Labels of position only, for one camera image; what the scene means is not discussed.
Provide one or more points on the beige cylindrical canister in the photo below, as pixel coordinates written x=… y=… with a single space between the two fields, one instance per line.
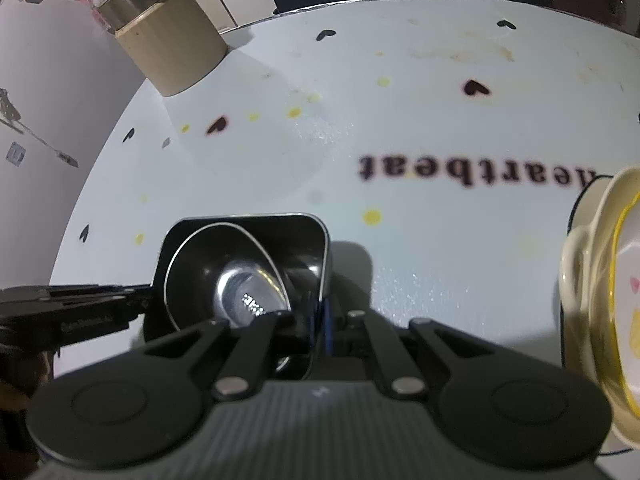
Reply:
x=170 y=50

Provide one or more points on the round steel bowl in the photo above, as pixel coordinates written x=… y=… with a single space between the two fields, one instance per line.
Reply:
x=200 y=280

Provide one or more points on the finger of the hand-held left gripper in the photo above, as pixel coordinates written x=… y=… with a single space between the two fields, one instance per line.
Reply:
x=137 y=302

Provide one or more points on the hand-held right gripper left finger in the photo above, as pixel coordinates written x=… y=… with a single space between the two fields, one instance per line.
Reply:
x=290 y=327

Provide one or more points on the small rectangular steel container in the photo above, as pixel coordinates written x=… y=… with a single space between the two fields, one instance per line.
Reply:
x=300 y=240

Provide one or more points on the white plate with dark rim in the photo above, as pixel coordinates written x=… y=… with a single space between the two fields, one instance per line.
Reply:
x=586 y=201

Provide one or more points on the floral ceramic bowl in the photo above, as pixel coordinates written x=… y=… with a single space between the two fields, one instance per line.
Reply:
x=630 y=320

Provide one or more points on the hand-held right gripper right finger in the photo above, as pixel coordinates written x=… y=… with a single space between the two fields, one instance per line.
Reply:
x=327 y=331

